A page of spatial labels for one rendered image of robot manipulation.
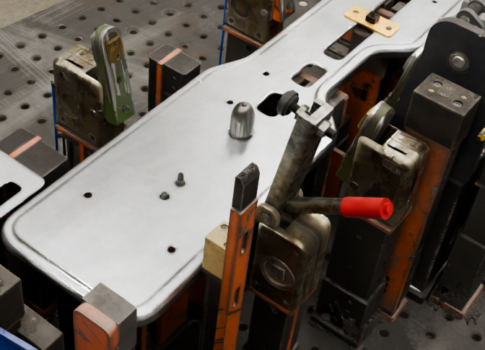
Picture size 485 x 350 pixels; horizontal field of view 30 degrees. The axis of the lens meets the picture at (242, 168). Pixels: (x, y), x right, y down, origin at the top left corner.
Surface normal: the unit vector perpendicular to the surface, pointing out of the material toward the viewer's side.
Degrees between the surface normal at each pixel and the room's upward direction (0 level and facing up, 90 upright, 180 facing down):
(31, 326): 0
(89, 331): 90
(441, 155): 90
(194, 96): 0
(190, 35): 0
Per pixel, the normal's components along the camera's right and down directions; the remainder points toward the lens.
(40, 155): 0.09, -0.71
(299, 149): -0.59, 0.52
